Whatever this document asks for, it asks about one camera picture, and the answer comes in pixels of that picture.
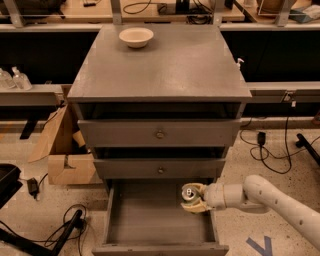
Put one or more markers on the black power adapter with cable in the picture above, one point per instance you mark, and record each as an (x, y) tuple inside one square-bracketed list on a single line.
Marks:
[(301, 143)]

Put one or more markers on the grey open bottom drawer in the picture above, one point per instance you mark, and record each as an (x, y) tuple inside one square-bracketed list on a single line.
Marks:
[(145, 218)]

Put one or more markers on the grey wooden drawer cabinet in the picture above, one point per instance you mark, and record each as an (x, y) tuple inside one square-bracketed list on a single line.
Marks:
[(186, 72)]

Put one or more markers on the grey middle drawer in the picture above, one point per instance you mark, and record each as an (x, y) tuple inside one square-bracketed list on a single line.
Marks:
[(158, 168)]

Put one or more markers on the white ceramic bowl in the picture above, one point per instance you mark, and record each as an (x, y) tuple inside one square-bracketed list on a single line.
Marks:
[(136, 37)]

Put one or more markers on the black bin left edge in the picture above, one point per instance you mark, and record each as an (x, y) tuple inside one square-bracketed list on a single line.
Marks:
[(9, 182)]

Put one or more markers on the grey top drawer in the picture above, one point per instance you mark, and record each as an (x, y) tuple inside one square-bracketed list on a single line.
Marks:
[(135, 133)]

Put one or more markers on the clear sanitizer pump bottle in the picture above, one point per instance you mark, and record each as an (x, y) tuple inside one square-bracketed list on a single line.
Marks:
[(21, 80)]

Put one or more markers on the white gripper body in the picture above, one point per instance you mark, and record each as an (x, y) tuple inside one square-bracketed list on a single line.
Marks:
[(214, 196)]

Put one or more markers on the green soda can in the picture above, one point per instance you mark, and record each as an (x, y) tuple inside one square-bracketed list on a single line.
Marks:
[(189, 193)]

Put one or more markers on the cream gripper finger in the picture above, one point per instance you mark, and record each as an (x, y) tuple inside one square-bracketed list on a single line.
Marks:
[(197, 206), (199, 187)]

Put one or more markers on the open cardboard box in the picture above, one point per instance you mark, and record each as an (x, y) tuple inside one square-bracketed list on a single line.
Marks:
[(69, 161)]

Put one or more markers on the white pump bottle behind cabinet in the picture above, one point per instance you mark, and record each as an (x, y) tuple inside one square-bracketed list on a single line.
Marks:
[(239, 63)]

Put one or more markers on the small black adapter left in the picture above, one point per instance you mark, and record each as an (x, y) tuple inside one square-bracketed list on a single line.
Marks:
[(34, 186)]

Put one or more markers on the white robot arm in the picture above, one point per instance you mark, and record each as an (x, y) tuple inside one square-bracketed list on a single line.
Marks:
[(254, 195)]

